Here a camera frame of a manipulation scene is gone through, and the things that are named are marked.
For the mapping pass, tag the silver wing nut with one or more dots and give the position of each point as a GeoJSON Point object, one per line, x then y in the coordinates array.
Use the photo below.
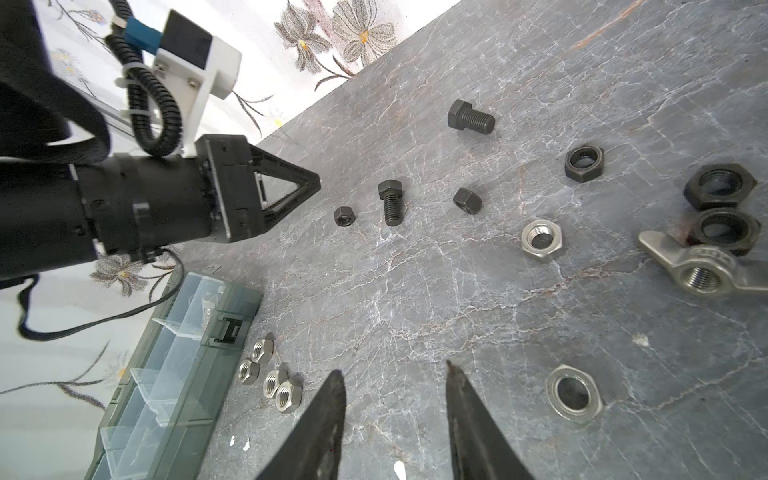
{"type": "Point", "coordinates": [705, 270]}

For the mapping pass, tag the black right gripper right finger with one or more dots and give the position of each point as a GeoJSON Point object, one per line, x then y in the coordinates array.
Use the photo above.
{"type": "Point", "coordinates": [478, 448]}

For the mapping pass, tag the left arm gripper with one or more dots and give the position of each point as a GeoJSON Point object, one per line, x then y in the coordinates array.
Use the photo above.
{"type": "Point", "coordinates": [252, 190]}

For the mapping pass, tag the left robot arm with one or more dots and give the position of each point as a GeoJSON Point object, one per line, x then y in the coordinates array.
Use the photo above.
{"type": "Point", "coordinates": [66, 196]}

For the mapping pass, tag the flat silver hex nut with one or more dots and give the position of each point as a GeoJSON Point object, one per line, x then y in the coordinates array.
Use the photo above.
{"type": "Point", "coordinates": [573, 394]}

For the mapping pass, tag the black hex bolt left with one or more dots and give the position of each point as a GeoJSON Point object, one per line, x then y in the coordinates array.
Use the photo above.
{"type": "Point", "coordinates": [390, 192]}

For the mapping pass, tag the black hex bolt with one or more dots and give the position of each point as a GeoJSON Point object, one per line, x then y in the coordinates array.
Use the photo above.
{"type": "Point", "coordinates": [390, 192]}
{"type": "Point", "coordinates": [462, 115]}

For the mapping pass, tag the black hex bolt far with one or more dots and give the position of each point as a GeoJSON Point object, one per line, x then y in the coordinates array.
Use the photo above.
{"type": "Point", "coordinates": [462, 115]}

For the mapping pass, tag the large black hex nut upper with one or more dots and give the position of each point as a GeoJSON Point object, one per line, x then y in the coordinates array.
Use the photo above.
{"type": "Point", "coordinates": [719, 186]}

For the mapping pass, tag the green compartment organizer box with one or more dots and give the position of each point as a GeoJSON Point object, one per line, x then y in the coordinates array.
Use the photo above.
{"type": "Point", "coordinates": [161, 417]}

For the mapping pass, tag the small black hex nut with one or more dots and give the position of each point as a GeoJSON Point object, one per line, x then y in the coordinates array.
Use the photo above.
{"type": "Point", "coordinates": [468, 201]}

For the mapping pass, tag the silver hex nut cluster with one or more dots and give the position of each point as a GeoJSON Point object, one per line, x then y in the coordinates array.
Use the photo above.
{"type": "Point", "coordinates": [277, 384]}

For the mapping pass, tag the black hex nut upright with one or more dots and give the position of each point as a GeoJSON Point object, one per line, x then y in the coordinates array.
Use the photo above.
{"type": "Point", "coordinates": [584, 163]}

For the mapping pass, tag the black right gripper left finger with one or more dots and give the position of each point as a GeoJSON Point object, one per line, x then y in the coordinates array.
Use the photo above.
{"type": "Point", "coordinates": [313, 449]}

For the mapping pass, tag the large black hex nut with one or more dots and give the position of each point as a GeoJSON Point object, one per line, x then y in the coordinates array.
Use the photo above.
{"type": "Point", "coordinates": [726, 228]}
{"type": "Point", "coordinates": [719, 186]}

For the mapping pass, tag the large black hex nut lower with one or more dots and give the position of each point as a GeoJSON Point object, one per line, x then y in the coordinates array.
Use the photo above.
{"type": "Point", "coordinates": [726, 228]}

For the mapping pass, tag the tiny black hex nut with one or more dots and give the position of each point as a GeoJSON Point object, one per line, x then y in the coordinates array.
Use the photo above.
{"type": "Point", "coordinates": [344, 216]}

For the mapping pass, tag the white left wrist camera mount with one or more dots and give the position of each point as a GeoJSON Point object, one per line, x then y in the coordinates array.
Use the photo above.
{"type": "Point", "coordinates": [169, 76]}

